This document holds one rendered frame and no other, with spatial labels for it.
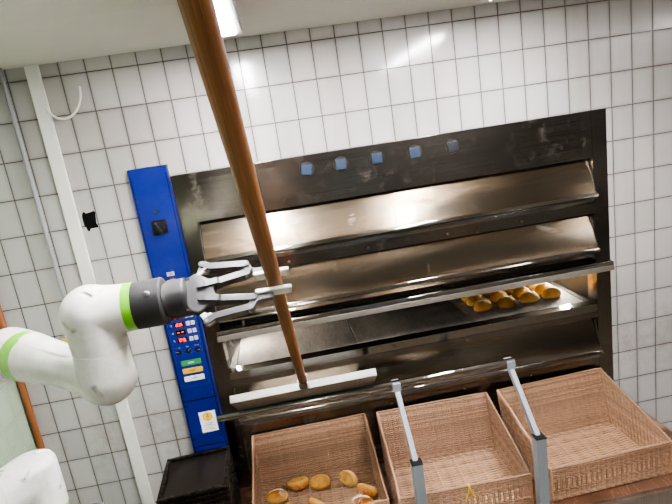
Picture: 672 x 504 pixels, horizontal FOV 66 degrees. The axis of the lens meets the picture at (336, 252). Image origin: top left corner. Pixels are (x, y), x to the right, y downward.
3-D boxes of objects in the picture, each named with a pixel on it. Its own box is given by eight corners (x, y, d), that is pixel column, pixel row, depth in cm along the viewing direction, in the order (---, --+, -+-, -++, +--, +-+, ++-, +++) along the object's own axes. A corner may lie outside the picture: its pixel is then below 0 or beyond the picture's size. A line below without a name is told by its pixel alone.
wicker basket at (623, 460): (498, 438, 258) (493, 388, 252) (602, 414, 264) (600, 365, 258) (551, 504, 211) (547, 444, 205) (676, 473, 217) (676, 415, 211)
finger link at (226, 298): (196, 292, 98) (196, 299, 97) (256, 291, 98) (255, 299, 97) (201, 300, 101) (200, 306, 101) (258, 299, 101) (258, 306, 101)
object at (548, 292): (439, 282, 320) (438, 274, 319) (512, 269, 324) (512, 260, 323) (476, 314, 261) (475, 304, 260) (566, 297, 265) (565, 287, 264)
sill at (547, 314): (232, 375, 244) (230, 367, 243) (590, 307, 258) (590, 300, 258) (230, 381, 238) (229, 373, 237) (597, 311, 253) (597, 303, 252)
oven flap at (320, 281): (218, 320, 231) (211, 276, 233) (595, 252, 245) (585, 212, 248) (216, 320, 226) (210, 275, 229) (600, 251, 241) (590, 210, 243)
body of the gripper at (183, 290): (172, 287, 104) (218, 279, 105) (174, 327, 101) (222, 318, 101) (161, 272, 97) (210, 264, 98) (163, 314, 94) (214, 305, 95)
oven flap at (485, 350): (240, 423, 242) (234, 381, 245) (599, 353, 257) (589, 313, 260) (240, 425, 238) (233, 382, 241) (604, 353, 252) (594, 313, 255)
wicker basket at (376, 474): (260, 484, 251) (249, 433, 245) (373, 460, 256) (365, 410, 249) (257, 563, 204) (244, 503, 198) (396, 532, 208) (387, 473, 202)
